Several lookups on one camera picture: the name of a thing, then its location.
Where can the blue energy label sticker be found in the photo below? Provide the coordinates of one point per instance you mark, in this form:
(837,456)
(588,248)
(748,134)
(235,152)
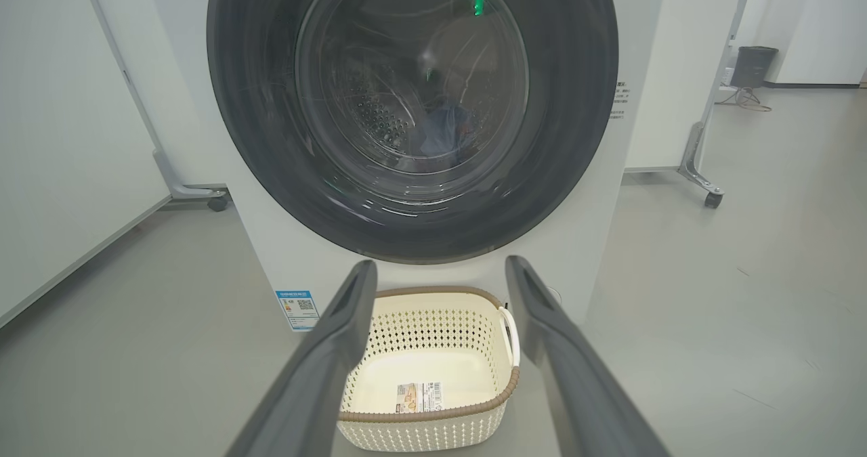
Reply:
(298,310)

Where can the dark grey round washer door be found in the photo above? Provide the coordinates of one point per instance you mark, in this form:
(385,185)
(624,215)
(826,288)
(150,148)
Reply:
(569,105)

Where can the dark grey waste bin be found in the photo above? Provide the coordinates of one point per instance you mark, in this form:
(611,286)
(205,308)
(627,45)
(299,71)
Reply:
(753,68)

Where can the product label in basket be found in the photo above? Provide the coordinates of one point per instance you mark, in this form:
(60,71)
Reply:
(420,397)

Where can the cream perforated laundry basket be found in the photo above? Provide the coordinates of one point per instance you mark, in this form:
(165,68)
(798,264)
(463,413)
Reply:
(420,437)

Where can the white Hisense washing machine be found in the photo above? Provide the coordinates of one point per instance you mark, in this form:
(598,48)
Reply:
(271,260)

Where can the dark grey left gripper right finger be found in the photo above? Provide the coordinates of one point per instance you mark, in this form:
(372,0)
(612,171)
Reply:
(589,403)

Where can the washing machine drum with clothes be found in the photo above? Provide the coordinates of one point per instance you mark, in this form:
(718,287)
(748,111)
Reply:
(372,105)

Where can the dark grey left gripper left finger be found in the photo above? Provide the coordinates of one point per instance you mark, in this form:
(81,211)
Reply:
(305,389)

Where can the blue printed garment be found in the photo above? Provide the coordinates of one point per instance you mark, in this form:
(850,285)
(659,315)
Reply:
(443,132)

